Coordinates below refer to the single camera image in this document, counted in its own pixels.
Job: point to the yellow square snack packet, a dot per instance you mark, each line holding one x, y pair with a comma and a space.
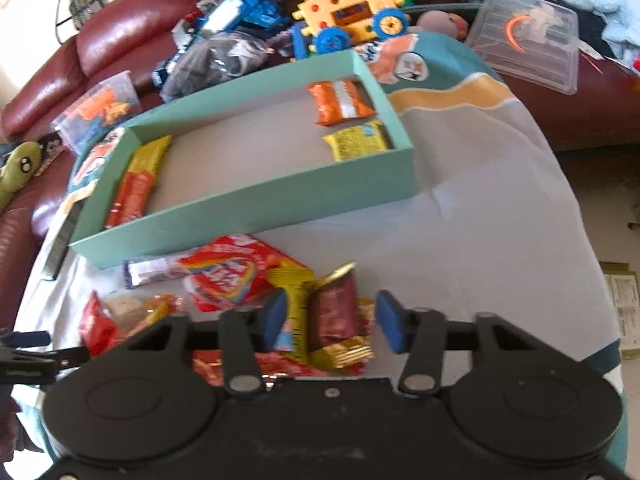
355, 142

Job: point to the red rainbow snack bag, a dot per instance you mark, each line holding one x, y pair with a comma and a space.
225, 275

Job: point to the black phone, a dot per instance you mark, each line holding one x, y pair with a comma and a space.
60, 245

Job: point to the grey plastic bag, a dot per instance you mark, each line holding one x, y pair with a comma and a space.
215, 65

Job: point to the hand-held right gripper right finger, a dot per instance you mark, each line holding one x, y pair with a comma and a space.
392, 322

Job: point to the yellow long snack bar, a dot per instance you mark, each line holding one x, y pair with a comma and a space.
147, 157

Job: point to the red orange snack bar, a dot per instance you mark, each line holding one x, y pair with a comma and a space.
127, 200

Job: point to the yellow flat snack packet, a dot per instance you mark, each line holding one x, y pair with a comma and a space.
292, 285

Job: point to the yellow blue toy vehicle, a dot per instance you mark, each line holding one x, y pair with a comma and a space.
345, 15

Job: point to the purple snack bar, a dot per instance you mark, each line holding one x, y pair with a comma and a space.
150, 271

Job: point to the blue toy truck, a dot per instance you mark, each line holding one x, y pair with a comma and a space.
250, 5

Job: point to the orange silver snack packet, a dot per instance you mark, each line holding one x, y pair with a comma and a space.
327, 105

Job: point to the green plush toy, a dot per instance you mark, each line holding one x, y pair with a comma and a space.
17, 165

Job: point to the clear plastic lid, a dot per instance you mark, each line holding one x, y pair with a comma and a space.
540, 55

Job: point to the black mesh chair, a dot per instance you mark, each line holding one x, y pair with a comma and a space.
80, 5

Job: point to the clear bin with orange toys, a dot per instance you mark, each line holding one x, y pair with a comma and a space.
95, 115

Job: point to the cardboard boxes on floor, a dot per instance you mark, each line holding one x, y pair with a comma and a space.
625, 305

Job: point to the black white printed card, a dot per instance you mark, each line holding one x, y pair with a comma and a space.
52, 152

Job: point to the pink plush toy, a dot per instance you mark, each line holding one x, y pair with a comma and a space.
442, 21

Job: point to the maroon leather sofa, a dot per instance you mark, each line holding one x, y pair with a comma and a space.
125, 25

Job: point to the brown gold chocolate packet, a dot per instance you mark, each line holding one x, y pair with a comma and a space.
332, 317

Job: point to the red patterned snack packet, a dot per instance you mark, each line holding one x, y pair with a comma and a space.
280, 365

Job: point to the clear bag of pastry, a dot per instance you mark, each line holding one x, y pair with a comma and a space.
135, 310

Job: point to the teal cardboard box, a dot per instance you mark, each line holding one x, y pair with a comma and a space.
250, 205

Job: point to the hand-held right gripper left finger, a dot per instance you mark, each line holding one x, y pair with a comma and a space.
272, 320

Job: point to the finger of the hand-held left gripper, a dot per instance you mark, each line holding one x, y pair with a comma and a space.
35, 366
30, 338

